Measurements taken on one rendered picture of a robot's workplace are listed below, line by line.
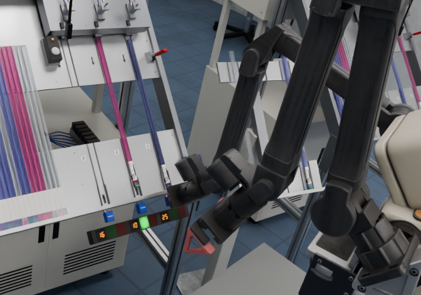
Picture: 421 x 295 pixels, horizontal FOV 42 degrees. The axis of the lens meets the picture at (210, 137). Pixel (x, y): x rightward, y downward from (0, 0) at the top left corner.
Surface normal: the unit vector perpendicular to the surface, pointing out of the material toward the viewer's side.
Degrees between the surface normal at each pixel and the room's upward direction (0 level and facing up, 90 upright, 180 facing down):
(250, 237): 0
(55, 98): 0
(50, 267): 90
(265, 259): 0
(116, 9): 43
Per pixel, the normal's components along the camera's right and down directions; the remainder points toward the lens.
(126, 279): 0.22, -0.84
